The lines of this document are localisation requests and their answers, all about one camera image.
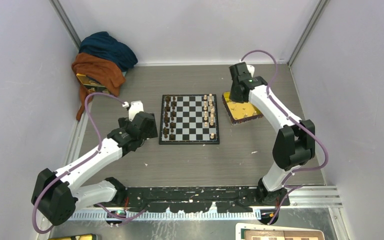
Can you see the gold tin lid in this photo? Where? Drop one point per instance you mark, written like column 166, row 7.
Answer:
column 89, row 236

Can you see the dark blue cloth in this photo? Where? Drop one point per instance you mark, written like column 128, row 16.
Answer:
column 103, row 45

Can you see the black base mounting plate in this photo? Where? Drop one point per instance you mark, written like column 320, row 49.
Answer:
column 227, row 199

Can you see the orange cloth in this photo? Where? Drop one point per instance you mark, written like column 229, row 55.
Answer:
column 103, row 71

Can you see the wrist white camera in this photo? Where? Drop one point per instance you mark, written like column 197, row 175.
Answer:
column 134, row 108
column 251, row 69

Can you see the black and white chessboard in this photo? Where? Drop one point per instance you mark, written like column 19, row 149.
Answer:
column 189, row 121

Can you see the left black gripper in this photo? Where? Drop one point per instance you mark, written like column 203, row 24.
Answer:
column 152, row 132

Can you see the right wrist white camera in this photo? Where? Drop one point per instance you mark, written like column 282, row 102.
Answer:
column 251, row 69

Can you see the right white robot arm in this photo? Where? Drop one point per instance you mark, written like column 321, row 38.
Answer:
column 293, row 146

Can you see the gold tin box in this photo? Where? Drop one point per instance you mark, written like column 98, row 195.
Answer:
column 240, row 113

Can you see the yellow patterned box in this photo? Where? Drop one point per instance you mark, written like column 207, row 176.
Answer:
column 92, row 85

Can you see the wooden board corner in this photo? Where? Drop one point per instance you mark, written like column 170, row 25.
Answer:
column 245, row 231

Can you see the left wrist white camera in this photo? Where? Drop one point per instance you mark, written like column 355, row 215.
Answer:
column 134, row 108

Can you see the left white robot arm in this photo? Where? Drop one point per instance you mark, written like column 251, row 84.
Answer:
column 58, row 194

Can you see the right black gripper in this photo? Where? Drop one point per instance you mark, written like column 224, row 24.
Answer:
column 233, row 97

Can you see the dark wooden chess pieces row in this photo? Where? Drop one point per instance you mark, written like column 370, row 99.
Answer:
column 169, row 116

